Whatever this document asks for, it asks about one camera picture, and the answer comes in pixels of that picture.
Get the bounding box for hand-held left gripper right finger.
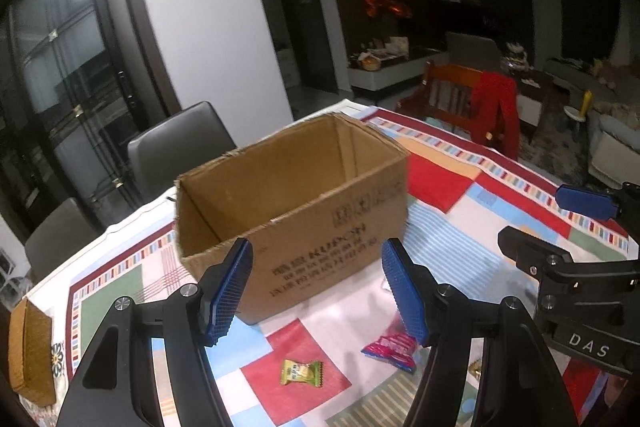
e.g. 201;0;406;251
381;238;581;427

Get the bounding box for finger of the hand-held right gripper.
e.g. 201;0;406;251
555;182;640;223
497;226;640;281

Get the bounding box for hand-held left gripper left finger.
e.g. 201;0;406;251
55;237;254;427

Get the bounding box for pink snack packet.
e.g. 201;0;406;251
361;334;418;374

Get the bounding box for green candy packet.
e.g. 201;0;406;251
280;358;325;388

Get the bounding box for cardboard box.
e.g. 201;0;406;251
174;114;411;325

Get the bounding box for light grey sofa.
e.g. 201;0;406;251
542;57;640;188

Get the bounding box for patterned floor rug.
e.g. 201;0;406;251
520;107;591;172

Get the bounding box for colourful patterned table mat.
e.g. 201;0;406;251
65;107;633;427

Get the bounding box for small white stool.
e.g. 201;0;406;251
564;105;591;142

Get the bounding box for dark coffee table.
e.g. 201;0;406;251
515;67;556;122

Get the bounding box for red garment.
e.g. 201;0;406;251
470;72;521;160

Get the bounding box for large grey dining chair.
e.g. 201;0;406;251
127;101;237;202

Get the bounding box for decorative figurines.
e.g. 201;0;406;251
500;42;531;72

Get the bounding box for small grey dining chair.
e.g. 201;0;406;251
24;197;103;283

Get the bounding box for wooden armchair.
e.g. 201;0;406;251
395;61;521;158

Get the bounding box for grey upholstered chair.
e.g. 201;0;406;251
445;32;501;72

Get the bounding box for brown cork box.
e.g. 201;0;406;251
7;297;57;408

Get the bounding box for white low cabinet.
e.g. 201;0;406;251
347;47;448;100

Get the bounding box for white storage shelf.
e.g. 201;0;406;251
0;249;23;295

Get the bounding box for dark sideboard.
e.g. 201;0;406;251
400;0;501;52

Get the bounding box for black glass sliding door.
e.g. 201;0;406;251
0;0;181;248

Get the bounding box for dark hallway door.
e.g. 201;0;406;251
270;0;321;92

